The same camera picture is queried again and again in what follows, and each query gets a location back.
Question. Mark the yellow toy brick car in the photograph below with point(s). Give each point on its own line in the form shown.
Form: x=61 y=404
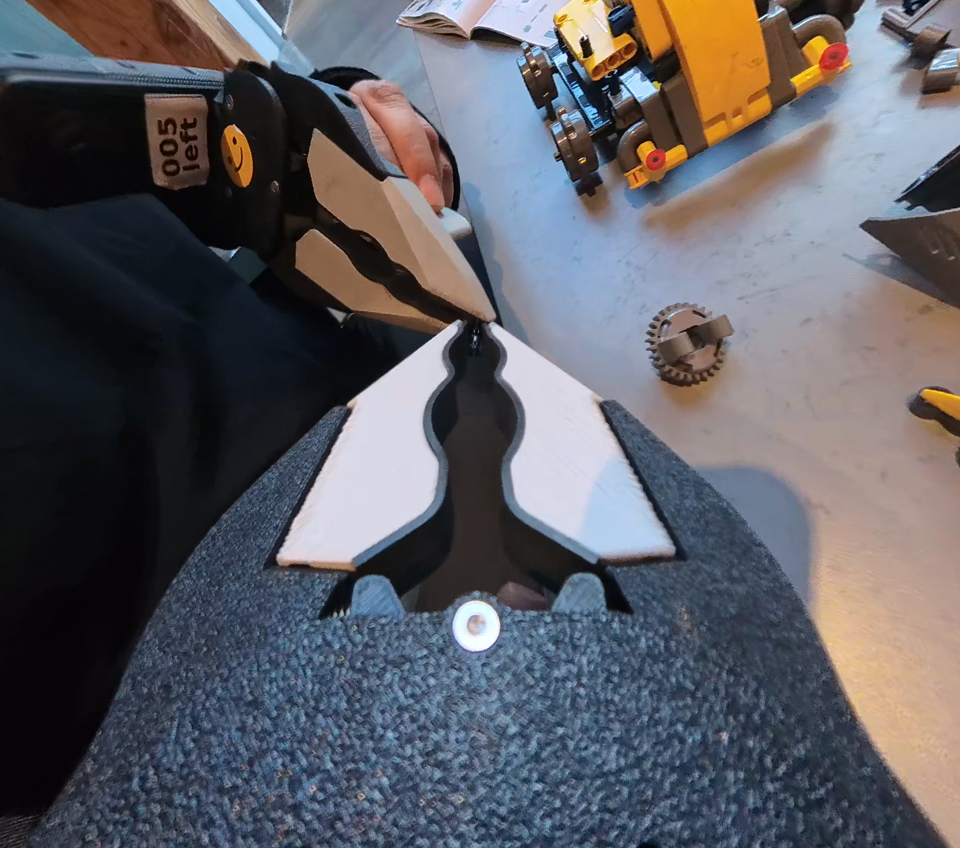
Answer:
x=697 y=15

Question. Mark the person's left hand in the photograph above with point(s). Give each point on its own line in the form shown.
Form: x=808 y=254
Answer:
x=397 y=127

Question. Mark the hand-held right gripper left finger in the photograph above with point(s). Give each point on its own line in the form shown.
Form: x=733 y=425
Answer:
x=375 y=480

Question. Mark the yellow grey wheel assembly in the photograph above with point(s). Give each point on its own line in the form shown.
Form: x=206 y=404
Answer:
x=922 y=240

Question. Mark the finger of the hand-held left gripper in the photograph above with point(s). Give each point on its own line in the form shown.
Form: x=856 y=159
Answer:
x=337 y=278
x=405 y=225

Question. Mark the yellow wedge piece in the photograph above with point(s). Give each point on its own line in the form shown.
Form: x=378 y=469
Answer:
x=943 y=402

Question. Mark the small black pin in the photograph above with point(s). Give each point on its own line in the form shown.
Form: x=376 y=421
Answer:
x=475 y=338

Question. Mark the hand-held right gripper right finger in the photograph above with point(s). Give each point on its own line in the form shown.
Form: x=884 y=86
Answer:
x=585 y=480

